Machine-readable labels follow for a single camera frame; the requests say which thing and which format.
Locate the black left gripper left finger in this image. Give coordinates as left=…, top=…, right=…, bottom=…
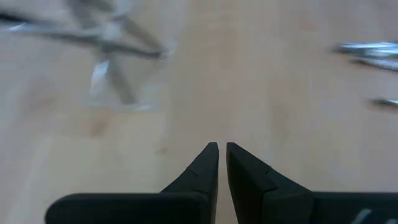
left=45, top=142, right=220, bottom=224

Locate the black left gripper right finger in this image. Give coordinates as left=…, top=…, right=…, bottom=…
left=226, top=142, right=398, bottom=224

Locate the black spoolie brush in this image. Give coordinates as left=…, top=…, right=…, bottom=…
left=0, top=11, right=170, bottom=60

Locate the clear acrylic organizer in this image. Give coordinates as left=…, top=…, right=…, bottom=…
left=67, top=0, right=178, bottom=113

